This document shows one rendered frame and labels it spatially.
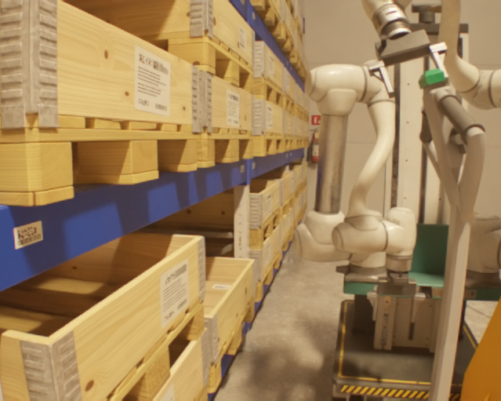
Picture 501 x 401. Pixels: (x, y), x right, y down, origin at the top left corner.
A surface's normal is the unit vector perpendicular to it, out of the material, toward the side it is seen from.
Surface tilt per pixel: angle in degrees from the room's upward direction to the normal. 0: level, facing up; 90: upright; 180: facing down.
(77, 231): 90
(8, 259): 90
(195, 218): 90
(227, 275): 90
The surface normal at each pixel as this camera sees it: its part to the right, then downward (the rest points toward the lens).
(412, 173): -0.25, 0.14
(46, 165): 0.98, 0.03
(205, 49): 0.54, 0.12
